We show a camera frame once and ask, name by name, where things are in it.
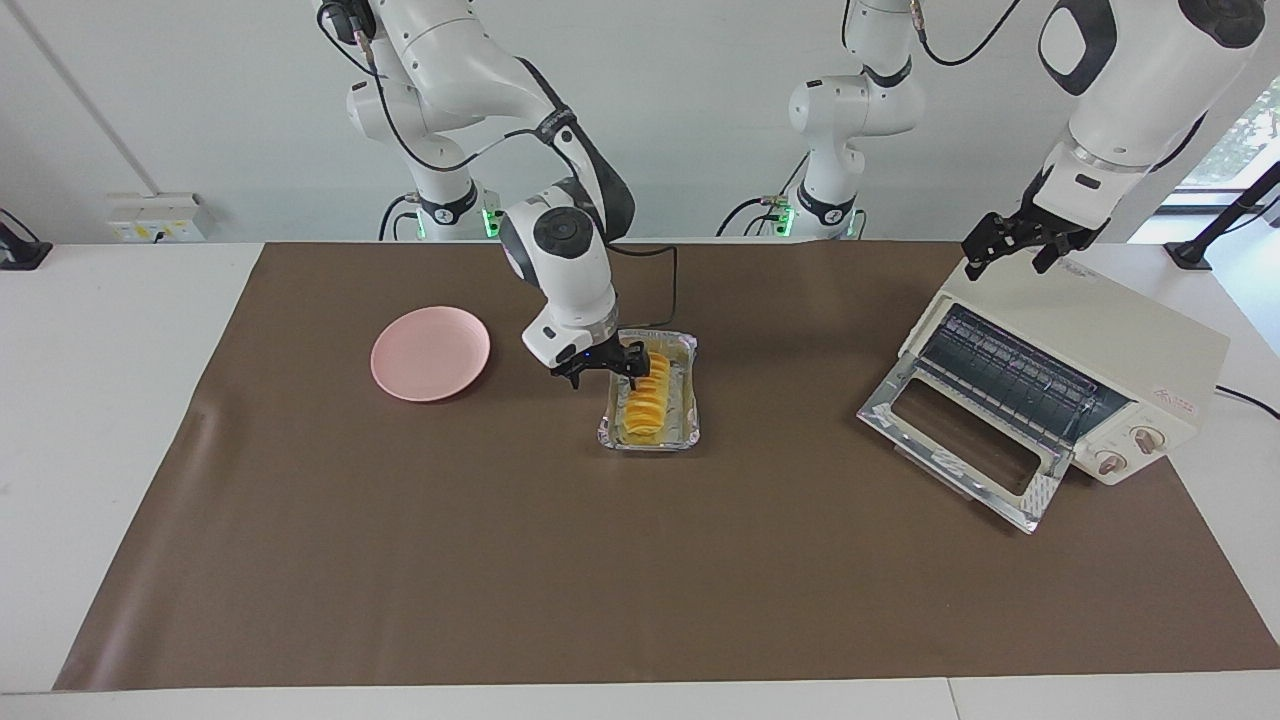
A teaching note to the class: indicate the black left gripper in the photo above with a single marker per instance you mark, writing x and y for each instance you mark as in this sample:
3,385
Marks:
1020,230

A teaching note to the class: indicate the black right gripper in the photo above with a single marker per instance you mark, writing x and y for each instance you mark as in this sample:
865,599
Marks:
605,358

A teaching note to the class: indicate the golden sliced bread loaf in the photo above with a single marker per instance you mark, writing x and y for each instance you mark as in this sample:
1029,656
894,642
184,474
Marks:
648,410

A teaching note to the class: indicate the aluminium foil tray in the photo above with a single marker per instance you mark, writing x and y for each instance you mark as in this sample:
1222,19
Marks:
685,400

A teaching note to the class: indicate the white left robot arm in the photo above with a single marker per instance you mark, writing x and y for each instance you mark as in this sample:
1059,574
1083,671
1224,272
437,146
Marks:
1130,90

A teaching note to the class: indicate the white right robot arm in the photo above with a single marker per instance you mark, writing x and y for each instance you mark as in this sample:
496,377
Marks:
570,270

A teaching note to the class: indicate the metal oven rack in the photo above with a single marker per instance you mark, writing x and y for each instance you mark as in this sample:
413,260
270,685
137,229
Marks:
1010,370

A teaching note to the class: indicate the white toaster oven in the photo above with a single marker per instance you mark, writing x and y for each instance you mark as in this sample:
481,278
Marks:
1100,330

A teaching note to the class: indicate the beige oven knob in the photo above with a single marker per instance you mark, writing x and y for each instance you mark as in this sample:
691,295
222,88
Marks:
1112,463
1147,441

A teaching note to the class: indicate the glass oven door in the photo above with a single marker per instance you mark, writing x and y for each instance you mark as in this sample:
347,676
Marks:
1040,495

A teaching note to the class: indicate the pink round plate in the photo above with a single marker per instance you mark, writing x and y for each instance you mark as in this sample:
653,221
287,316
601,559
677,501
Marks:
430,355

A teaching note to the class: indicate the brown table mat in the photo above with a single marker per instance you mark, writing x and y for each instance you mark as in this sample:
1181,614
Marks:
600,560

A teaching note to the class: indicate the window with green view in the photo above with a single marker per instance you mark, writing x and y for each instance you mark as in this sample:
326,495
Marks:
1245,140

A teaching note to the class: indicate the small black desk clamp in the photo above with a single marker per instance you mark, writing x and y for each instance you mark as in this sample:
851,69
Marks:
20,252

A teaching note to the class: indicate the white wall socket box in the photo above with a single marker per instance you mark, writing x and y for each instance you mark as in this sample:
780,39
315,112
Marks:
160,220

